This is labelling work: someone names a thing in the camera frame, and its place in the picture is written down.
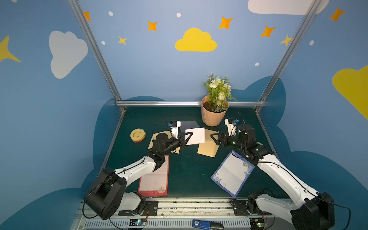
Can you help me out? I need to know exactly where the aluminium front rail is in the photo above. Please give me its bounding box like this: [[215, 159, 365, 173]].
[[71, 197, 294, 230]]

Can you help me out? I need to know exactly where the green circuit board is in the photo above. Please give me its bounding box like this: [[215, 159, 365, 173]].
[[249, 218, 267, 230], [129, 219, 147, 227]]

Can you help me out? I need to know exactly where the peach flower pot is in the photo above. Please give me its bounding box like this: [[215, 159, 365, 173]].
[[201, 96, 229, 127]]

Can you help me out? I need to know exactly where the large yellow envelope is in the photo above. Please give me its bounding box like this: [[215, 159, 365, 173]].
[[148, 131, 172, 149]]

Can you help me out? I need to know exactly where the grey envelope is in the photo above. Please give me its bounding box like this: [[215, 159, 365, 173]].
[[180, 121, 200, 133]]

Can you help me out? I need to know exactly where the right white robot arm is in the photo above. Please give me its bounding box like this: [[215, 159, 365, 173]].
[[210, 124, 335, 230]]

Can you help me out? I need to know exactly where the white flower plant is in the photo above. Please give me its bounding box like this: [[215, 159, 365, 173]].
[[204, 74, 237, 113]]

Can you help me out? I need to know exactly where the red bordered letter paper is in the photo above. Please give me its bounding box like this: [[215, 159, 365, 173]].
[[185, 127, 205, 145]]

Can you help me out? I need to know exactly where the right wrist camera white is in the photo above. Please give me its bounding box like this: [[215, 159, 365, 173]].
[[224, 117, 239, 137]]

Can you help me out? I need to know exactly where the small yellow envelope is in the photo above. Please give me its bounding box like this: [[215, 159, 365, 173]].
[[197, 129, 219, 158]]

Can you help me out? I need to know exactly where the blue floral letter paper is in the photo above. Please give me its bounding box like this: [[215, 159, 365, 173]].
[[211, 150, 255, 198]]

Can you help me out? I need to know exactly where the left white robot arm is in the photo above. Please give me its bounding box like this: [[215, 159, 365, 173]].
[[83, 132, 193, 220]]

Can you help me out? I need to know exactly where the blue handheld device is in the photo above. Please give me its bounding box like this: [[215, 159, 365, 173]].
[[192, 219, 224, 230]]

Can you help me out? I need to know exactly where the red letter paper flat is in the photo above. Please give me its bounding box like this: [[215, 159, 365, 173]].
[[138, 155, 170, 196]]

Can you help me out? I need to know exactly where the left green circuit board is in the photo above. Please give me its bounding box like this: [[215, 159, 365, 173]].
[[129, 219, 147, 227]]

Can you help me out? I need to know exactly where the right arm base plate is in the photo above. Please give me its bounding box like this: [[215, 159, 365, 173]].
[[230, 199, 271, 216]]

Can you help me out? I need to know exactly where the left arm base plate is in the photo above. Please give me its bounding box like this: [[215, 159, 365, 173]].
[[118, 200, 159, 217]]

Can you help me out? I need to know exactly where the right green circuit board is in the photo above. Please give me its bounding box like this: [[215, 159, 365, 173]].
[[249, 218, 267, 230]]

